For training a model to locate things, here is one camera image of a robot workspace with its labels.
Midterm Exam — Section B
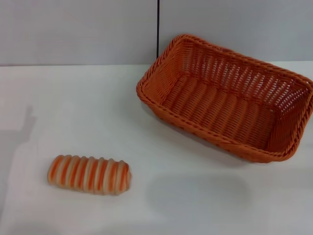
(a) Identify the dark vertical wall strip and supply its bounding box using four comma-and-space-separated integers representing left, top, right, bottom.
155, 0, 160, 60

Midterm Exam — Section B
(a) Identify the orange striped bread roll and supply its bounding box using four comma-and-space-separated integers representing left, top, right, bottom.
47, 154, 133, 197

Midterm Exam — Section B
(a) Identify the orange woven plastic basket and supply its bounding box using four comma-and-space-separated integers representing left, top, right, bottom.
135, 33, 313, 164

